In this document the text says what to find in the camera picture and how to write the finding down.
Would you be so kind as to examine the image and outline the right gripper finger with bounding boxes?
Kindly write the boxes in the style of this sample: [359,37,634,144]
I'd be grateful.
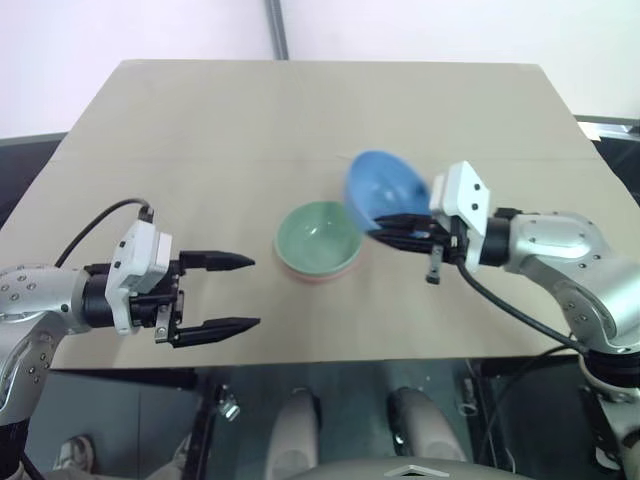
[373,213,435,228]
[371,228,435,253]

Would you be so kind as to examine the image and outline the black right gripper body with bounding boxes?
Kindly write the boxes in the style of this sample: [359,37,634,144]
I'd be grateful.
[424,216,470,287]

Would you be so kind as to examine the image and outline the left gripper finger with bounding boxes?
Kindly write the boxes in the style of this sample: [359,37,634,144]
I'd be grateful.
[180,249,257,275]
[172,316,262,349]

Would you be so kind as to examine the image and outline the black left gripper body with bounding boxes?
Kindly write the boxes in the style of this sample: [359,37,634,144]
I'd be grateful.
[128,257,188,347]

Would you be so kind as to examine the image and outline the blue bowl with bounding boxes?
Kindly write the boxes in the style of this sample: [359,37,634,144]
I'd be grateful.
[340,149,433,235]

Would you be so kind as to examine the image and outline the green bowl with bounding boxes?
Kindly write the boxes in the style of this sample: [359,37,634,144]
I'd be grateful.
[273,200,364,279]

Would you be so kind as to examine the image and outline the pink bowl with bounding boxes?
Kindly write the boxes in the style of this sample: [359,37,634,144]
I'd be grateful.
[271,238,366,288]

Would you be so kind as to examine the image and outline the black table leg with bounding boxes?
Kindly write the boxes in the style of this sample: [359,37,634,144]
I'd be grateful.
[464,356,497,480]
[175,366,222,480]

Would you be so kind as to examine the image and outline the grey rounded robot leg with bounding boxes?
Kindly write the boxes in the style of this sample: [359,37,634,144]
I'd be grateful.
[264,387,322,480]
[387,386,470,474]

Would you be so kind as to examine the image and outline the grey sneaker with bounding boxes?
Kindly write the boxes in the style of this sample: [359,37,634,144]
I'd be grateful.
[51,434,97,474]

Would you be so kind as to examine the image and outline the grey robot torso front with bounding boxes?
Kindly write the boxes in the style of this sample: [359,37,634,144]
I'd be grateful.
[303,451,507,480]

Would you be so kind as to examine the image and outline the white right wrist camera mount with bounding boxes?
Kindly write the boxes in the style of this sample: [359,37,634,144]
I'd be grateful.
[428,160,494,275]

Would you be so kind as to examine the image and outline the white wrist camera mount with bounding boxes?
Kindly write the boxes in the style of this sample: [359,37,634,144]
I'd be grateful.
[428,160,494,275]
[105,218,174,336]

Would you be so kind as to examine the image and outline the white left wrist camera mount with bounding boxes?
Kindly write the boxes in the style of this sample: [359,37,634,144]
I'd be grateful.
[105,218,174,336]

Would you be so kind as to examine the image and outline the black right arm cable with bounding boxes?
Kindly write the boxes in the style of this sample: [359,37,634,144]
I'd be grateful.
[456,263,587,352]

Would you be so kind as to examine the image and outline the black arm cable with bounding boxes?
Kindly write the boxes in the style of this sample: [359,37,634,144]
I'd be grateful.
[456,263,587,352]
[53,199,155,268]

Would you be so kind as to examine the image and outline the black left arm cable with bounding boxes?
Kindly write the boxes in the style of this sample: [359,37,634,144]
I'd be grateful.
[53,199,155,268]

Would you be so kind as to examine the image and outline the black floor cable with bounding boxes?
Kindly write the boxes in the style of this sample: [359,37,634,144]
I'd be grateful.
[485,348,587,469]

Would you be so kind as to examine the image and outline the dark grey vertical post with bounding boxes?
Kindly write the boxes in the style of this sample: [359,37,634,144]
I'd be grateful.
[262,0,292,61]

